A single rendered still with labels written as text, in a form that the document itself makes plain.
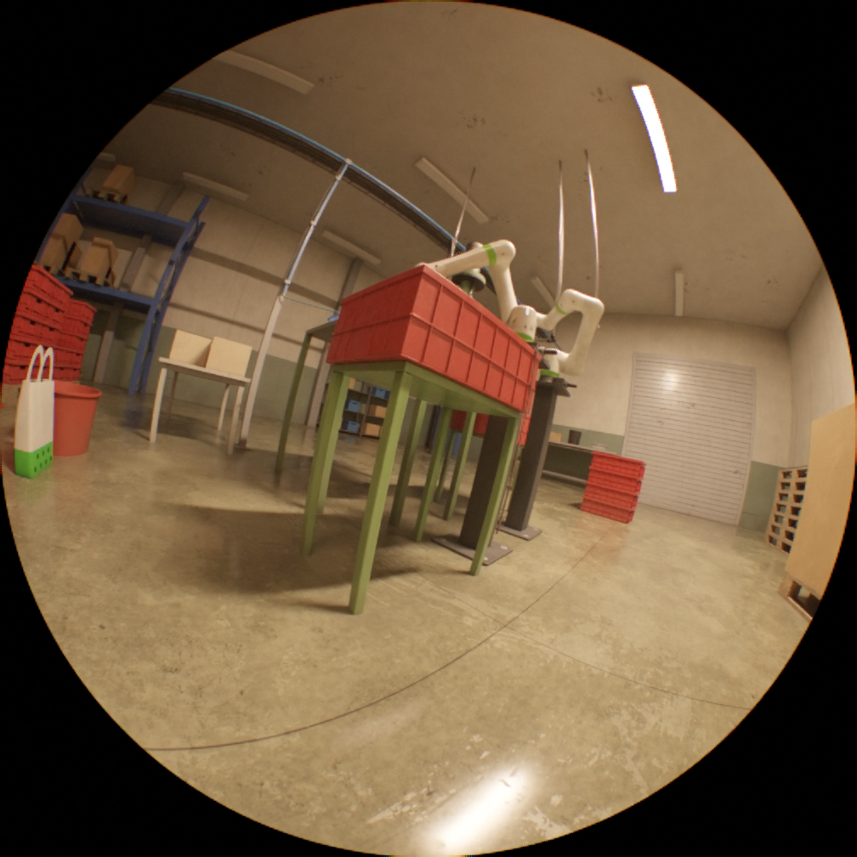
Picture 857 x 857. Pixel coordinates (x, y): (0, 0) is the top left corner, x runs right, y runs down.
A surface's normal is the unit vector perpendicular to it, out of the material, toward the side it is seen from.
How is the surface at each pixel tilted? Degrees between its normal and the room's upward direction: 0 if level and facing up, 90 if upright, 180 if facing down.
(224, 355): 90
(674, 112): 180
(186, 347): 90
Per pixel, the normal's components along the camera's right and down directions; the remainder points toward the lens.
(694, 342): -0.68, -0.16
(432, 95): -0.22, 0.97
